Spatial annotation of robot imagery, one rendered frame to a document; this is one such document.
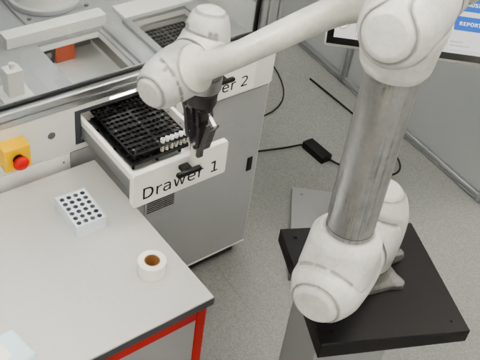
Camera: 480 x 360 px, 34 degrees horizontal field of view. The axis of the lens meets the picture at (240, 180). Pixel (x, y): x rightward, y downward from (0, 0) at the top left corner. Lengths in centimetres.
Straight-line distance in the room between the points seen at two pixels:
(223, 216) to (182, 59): 127
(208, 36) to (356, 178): 48
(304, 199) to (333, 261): 168
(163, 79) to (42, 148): 63
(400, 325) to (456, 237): 152
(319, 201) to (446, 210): 57
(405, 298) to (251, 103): 90
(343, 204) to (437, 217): 190
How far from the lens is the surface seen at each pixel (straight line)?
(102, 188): 212
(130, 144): 208
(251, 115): 254
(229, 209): 278
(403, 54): 125
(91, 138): 210
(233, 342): 274
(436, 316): 191
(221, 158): 206
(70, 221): 199
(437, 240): 329
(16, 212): 206
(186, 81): 159
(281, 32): 155
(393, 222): 174
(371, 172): 146
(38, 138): 209
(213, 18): 170
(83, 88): 208
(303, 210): 319
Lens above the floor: 219
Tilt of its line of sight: 41 degrees down
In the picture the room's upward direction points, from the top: 9 degrees clockwise
